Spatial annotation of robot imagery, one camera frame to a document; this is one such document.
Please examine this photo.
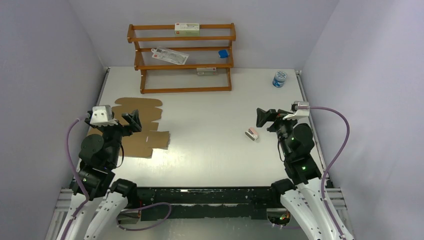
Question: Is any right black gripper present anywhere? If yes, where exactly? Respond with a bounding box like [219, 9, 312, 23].
[256, 107, 300, 158]

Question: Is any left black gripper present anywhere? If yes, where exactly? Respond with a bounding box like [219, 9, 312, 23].
[97, 108, 141, 166]

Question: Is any brown cardboard box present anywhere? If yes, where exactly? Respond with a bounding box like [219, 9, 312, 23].
[86, 97, 171, 159]

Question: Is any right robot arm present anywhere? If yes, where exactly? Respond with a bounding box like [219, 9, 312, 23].
[256, 102, 355, 240]

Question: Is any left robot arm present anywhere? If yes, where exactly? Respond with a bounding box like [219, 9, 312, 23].
[57, 105, 142, 240]

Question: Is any grey box lower shelf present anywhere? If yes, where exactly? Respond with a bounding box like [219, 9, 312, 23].
[196, 67, 218, 76]

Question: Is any white green box top shelf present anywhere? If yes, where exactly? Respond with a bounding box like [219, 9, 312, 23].
[174, 22, 200, 37]

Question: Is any small pink white stapler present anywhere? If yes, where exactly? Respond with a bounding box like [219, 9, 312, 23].
[244, 127, 259, 141]

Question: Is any blue white round jar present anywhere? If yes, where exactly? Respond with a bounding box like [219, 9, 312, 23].
[272, 70, 287, 88]

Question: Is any wooden three-tier shelf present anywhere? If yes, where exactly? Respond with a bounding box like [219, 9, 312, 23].
[126, 23, 237, 94]

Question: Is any small blue object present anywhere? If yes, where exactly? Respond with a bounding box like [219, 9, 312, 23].
[218, 49, 230, 59]

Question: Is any flat plastic blister package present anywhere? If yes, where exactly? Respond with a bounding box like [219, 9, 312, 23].
[151, 47, 190, 65]

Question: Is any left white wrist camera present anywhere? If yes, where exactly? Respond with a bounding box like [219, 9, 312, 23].
[89, 105, 118, 127]

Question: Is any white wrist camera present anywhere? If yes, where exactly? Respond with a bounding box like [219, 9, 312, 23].
[89, 105, 118, 127]
[283, 101, 310, 121]

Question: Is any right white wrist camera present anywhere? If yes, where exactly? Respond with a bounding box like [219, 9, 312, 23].
[283, 101, 310, 121]

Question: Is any black base frame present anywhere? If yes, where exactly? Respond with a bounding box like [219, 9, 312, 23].
[67, 178, 335, 223]

